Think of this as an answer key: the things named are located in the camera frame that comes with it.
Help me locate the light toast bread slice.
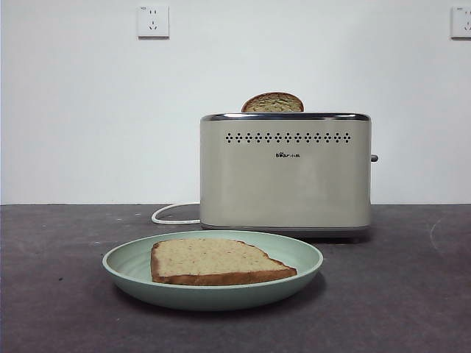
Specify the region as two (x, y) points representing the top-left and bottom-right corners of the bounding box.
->
(150, 237), (298, 286)

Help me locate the pale green round plate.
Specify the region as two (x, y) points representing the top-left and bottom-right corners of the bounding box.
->
(102, 229), (325, 313)

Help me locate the cream two-slot toaster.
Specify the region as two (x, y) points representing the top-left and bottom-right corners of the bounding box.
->
(199, 112), (380, 243)

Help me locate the dark rounded bread slice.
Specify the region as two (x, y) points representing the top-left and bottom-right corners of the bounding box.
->
(241, 91), (305, 113)

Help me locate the white toaster power cable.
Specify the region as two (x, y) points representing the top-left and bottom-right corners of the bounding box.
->
(151, 203), (202, 226)

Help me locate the white wall socket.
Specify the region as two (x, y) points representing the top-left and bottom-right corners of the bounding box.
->
(450, 6), (471, 40)
(137, 4), (171, 40)

